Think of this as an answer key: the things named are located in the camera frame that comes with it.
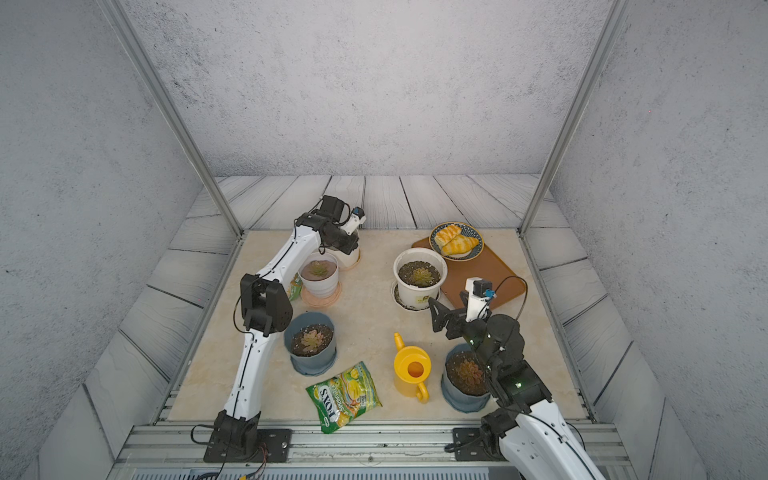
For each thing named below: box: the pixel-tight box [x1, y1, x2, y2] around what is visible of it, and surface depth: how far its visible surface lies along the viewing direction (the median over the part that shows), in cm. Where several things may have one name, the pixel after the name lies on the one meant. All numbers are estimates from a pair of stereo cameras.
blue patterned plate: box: [429, 222, 485, 262], surface depth 114 cm
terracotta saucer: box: [301, 282, 343, 308], surface depth 102 cm
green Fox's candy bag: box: [306, 361, 383, 434], surface depth 81 cm
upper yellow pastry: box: [434, 224, 462, 247], surface depth 116 cm
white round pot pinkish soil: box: [298, 252, 339, 299], surface depth 97 cm
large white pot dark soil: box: [393, 247, 448, 309], surface depth 97 cm
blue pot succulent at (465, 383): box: [441, 343, 491, 413], surface depth 77 cm
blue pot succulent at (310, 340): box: [284, 312, 337, 376], surface depth 85 cm
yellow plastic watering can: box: [394, 332, 432, 404], surface depth 77 cm
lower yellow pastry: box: [441, 234, 479, 256], surface depth 112 cm
